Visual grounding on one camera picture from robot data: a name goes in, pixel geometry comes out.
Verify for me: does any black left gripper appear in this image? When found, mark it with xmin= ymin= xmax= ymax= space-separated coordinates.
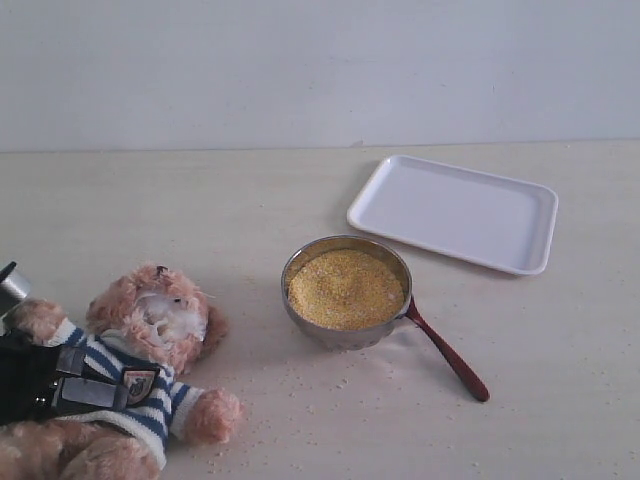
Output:
xmin=1 ymin=329 xmax=128 ymax=425

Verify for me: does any pink teddy bear striped sweater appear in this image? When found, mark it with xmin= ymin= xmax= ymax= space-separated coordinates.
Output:
xmin=0 ymin=259 xmax=246 ymax=480

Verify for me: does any dark red wooden spoon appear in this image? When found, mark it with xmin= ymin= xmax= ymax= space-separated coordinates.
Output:
xmin=406 ymin=297 xmax=490 ymax=403

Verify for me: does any steel bowl of yellow grain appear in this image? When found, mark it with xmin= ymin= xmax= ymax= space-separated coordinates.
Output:
xmin=280 ymin=235 xmax=413 ymax=351

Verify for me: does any white rectangular plastic tray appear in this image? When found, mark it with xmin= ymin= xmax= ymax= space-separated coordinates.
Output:
xmin=347 ymin=155 xmax=559 ymax=276

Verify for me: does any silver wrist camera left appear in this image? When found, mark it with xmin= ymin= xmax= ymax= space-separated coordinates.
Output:
xmin=0 ymin=261 xmax=31 ymax=317

